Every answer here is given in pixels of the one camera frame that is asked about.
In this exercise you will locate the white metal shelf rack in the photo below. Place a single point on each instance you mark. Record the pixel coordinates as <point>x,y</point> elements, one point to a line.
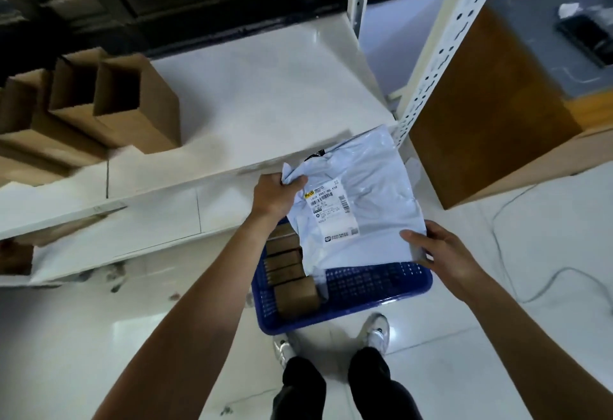
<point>268,89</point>

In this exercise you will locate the white right shoe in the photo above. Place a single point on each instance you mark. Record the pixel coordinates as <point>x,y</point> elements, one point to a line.
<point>376,333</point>

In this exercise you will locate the person's left forearm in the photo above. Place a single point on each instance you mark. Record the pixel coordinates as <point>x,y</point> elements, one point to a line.
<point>191,328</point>

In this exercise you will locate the blue plastic basket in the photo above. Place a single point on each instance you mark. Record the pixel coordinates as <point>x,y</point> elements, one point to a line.
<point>373,285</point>

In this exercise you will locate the white left shoe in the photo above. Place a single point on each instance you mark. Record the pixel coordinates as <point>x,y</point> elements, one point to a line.
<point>285,350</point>

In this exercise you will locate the white shoe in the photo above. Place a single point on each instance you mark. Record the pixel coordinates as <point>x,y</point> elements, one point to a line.
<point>376,333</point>
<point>285,350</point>

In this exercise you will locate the black flat object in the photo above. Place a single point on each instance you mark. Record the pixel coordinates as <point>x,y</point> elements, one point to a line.
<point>589,36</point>

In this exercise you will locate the person's left hand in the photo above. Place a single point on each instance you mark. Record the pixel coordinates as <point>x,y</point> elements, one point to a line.
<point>273,197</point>

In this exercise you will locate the person's right hand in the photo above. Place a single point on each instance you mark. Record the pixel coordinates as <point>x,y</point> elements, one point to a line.
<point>445,257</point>

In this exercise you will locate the person's leg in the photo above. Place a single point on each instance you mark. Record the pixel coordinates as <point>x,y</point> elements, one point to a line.
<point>378,386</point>
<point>301,391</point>

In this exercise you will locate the large grey-blue mailer bag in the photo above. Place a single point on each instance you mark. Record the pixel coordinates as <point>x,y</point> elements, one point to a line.
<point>373,194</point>

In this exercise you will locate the person's right leg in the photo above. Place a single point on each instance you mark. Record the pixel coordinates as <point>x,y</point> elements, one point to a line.
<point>378,386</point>

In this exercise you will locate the person's left leg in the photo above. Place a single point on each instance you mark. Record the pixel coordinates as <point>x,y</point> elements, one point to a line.
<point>301,391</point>

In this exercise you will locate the person's right forearm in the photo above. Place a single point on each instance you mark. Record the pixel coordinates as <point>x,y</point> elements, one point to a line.
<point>536,352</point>

